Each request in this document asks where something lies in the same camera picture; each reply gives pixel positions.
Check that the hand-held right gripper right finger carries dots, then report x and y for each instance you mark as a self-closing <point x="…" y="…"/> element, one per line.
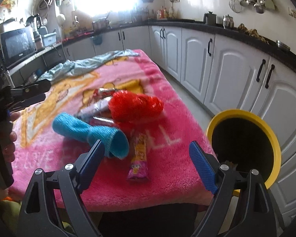
<point x="202" y="166"/>

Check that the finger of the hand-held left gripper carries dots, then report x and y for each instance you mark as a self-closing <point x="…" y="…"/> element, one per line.
<point x="32" y="100"/>
<point x="37" y="86"/>

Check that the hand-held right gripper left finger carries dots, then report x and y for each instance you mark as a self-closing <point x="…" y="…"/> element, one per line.
<point x="90" y="164"/>

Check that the blue sock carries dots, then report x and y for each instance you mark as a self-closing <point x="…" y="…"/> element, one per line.
<point x="88" y="132"/>

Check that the pink snack wrapper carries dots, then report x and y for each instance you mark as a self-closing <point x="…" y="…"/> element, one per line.
<point x="139" y="163"/>

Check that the silver foil wrapper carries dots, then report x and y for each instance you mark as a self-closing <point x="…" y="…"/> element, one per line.
<point x="93" y="109"/>

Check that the red mesh net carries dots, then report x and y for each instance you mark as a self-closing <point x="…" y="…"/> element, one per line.
<point x="133" y="107"/>

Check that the yellow-rimmed trash bin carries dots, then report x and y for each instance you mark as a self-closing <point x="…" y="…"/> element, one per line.
<point x="271" y="138"/>

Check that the person's left hand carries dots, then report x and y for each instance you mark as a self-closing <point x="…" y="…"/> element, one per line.
<point x="8" y="151"/>

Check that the pink printed blanket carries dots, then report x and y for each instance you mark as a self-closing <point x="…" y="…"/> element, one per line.
<point x="162" y="172"/>

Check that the black microwave oven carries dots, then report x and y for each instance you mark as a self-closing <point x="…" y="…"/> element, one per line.
<point x="17" y="46"/>

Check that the maroon foil wrapper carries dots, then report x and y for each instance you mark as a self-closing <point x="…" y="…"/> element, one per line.
<point x="102" y="121"/>

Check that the blue and white box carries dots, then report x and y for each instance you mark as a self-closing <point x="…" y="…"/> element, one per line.
<point x="48" y="39"/>

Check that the light blue cloth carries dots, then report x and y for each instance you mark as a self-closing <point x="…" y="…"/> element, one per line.
<point x="83" y="65"/>

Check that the black kettle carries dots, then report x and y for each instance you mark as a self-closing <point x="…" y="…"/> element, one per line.
<point x="34" y="21"/>

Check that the red and silver wrapper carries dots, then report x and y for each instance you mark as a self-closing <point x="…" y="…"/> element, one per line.
<point x="106" y="91"/>

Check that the teal hanging basket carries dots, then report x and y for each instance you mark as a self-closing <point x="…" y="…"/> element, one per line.
<point x="96" y="40"/>

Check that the person's leg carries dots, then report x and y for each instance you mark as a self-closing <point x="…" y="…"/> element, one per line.
<point x="148" y="222"/>

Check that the steel cooking pot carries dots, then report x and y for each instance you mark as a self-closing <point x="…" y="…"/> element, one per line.
<point x="101" y="24"/>

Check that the green garment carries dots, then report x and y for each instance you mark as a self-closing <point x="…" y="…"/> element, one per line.
<point x="11" y="212"/>

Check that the white lower cabinets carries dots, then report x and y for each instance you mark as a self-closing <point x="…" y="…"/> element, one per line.
<point x="236" y="79"/>

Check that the black kitchen countertop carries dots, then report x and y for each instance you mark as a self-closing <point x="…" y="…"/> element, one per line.
<point x="273" y="50"/>

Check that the pile of ginger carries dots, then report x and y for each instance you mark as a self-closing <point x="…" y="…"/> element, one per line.
<point x="251" y="32"/>

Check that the group of condiment bottles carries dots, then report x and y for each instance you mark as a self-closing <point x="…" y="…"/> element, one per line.
<point x="162" y="12"/>

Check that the steel bowl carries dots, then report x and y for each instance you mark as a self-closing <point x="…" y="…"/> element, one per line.
<point x="283" y="45"/>

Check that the steel canister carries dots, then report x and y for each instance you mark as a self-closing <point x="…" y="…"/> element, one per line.
<point x="228" y="21"/>

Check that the grey teapot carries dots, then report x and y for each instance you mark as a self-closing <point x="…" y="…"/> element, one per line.
<point x="210" y="18"/>

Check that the wall picture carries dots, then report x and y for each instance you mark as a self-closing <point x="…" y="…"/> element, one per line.
<point x="8" y="4"/>

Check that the wall power socket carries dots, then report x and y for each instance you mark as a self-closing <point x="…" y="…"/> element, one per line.
<point x="294" y="12"/>

